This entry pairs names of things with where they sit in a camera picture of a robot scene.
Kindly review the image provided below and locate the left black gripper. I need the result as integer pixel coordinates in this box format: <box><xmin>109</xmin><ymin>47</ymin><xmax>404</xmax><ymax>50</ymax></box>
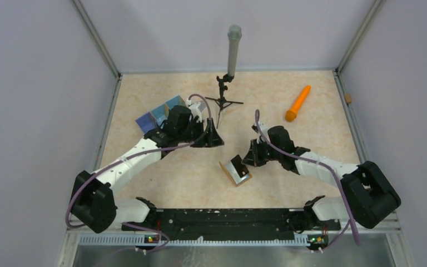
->
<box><xmin>177</xmin><ymin>117</ymin><xmax>224</xmax><ymax>148</ymax></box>

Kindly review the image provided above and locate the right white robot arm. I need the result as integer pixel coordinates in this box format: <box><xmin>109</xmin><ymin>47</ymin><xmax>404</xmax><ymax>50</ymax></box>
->
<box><xmin>242</xmin><ymin>124</ymin><xmax>401</xmax><ymax>229</ymax></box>

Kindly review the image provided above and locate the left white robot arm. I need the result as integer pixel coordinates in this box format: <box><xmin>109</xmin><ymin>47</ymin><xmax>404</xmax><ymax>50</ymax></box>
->
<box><xmin>65</xmin><ymin>98</ymin><xmax>224</xmax><ymax>233</ymax></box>

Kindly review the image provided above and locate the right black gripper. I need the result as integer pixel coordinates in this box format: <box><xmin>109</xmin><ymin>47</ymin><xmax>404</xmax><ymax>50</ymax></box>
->
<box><xmin>242</xmin><ymin>137</ymin><xmax>282</xmax><ymax>167</ymax></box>

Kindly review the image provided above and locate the black tripod stand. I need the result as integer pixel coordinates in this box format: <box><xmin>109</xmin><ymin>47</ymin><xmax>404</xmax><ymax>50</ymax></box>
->
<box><xmin>206</xmin><ymin>73</ymin><xmax>244</xmax><ymax>128</ymax></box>

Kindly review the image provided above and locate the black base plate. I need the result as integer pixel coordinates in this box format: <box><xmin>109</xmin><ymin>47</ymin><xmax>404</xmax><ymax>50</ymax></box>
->
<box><xmin>139</xmin><ymin>209</ymin><xmax>341</xmax><ymax>241</ymax></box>

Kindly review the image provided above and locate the grey microphone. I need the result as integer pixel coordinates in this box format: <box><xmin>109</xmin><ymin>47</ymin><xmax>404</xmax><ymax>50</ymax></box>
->
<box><xmin>227</xmin><ymin>24</ymin><xmax>242</xmax><ymax>77</ymax></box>

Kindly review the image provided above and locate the small wooden block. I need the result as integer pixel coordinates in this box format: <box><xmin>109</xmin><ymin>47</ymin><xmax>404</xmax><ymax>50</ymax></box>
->
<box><xmin>344</xmin><ymin>93</ymin><xmax>352</xmax><ymax>105</ymax></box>

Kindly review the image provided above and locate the orange marker pen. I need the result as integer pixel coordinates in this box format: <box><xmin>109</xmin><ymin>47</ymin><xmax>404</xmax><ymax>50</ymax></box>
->
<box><xmin>285</xmin><ymin>85</ymin><xmax>311</xmax><ymax>122</ymax></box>

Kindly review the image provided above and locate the blue compartment organizer box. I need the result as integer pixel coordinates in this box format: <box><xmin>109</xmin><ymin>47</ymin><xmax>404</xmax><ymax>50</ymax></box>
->
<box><xmin>135</xmin><ymin>95</ymin><xmax>185</xmax><ymax>134</ymax></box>

